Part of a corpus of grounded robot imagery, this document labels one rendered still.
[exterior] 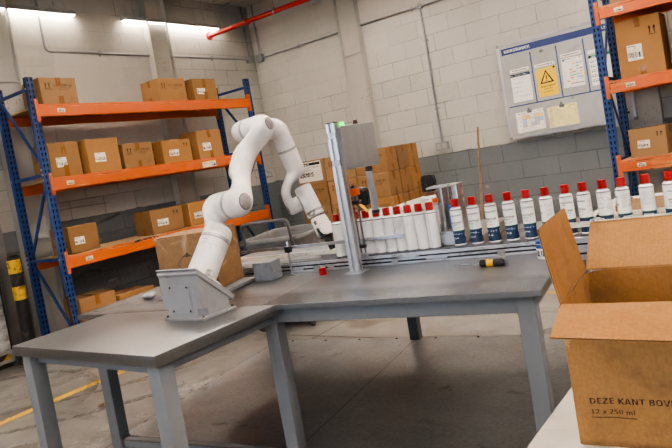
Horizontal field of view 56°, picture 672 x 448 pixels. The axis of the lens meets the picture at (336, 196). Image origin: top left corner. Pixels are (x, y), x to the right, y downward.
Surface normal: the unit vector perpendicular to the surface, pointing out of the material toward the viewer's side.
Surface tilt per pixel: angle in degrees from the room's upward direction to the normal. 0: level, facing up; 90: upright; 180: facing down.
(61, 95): 91
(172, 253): 90
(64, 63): 90
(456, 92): 90
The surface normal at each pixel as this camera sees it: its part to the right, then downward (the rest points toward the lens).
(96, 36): 0.79, -0.11
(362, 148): 0.45, -0.04
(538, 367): -0.46, 0.13
